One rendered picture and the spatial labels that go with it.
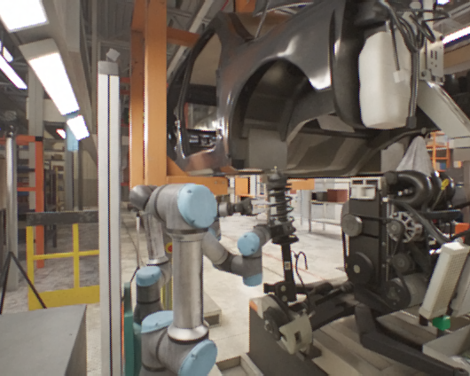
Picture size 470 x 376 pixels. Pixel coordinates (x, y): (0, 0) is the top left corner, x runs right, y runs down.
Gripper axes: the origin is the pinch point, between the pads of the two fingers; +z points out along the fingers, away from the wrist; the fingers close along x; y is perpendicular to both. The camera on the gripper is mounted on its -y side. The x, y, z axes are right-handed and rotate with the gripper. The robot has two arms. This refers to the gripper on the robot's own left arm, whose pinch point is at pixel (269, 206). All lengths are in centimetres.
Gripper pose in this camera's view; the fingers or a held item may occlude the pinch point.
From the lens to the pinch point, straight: 134.9
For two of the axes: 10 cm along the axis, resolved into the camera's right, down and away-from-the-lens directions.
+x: 0.7, 9.9, -1.2
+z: 9.6, -1.0, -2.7
